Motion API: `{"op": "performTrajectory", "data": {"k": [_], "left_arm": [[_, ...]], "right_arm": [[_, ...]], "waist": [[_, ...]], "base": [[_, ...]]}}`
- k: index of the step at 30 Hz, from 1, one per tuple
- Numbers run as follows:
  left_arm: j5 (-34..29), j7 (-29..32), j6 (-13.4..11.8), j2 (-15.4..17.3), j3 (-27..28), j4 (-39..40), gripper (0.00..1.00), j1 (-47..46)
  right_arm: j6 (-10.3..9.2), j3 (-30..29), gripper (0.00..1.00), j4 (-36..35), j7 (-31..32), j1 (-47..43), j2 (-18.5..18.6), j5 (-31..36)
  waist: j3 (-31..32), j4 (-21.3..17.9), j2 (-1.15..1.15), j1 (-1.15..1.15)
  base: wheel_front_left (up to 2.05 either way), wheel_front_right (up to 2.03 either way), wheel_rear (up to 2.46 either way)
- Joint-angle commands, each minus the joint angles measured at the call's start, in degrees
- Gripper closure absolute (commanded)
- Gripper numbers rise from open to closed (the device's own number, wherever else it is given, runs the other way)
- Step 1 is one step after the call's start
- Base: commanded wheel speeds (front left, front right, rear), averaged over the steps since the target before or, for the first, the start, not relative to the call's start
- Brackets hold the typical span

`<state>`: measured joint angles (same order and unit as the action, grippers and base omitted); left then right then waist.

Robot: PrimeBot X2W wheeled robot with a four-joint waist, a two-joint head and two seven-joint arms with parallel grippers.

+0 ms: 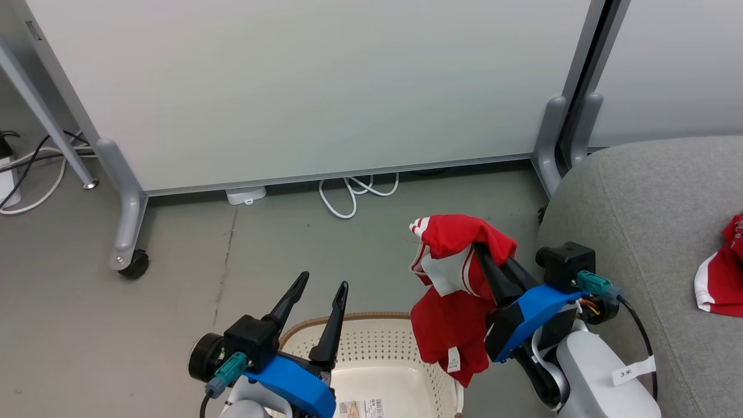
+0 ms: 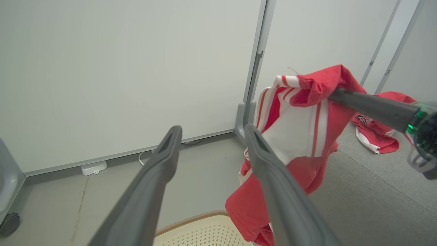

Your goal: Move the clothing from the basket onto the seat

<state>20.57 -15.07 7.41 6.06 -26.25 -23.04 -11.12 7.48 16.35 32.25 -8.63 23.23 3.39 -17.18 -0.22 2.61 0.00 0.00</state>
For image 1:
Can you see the cream perforated laundry basket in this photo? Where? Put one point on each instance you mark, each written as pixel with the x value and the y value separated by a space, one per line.
pixel 377 360

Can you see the white power strip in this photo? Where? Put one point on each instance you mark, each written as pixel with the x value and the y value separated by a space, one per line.
pixel 8 188

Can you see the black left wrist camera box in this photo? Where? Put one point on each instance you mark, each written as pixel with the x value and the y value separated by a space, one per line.
pixel 249 339

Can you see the red shorts with white stripe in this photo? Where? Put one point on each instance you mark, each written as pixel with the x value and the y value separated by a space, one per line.
pixel 722 278

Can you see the grey partition foot with caster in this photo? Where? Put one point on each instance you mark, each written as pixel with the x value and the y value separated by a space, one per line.
pixel 129 215

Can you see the red shirt with white trim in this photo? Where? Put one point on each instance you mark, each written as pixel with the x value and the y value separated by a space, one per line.
pixel 447 325

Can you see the small white adapter box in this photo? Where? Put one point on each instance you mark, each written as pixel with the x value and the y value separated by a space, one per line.
pixel 245 195

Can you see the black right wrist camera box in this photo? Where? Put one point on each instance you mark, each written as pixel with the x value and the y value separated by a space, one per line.
pixel 566 264

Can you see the grey slanted stand pole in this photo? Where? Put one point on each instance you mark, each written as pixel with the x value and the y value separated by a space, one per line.
pixel 40 110

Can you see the black caster wheel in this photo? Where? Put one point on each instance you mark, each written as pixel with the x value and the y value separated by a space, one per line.
pixel 136 264

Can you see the grey fabric sofa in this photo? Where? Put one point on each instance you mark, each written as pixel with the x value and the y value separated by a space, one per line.
pixel 656 232

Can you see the large white partition panel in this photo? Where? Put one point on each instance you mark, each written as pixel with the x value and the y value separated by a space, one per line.
pixel 319 87

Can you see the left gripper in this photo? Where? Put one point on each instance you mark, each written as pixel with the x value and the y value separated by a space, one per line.
pixel 296 386

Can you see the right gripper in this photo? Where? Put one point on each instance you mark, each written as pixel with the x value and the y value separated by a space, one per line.
pixel 534 307

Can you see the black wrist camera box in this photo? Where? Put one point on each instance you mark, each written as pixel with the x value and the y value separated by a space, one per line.
pixel 566 264
pixel 249 339

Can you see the printed paper label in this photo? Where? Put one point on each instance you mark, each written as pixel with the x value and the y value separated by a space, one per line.
pixel 361 409

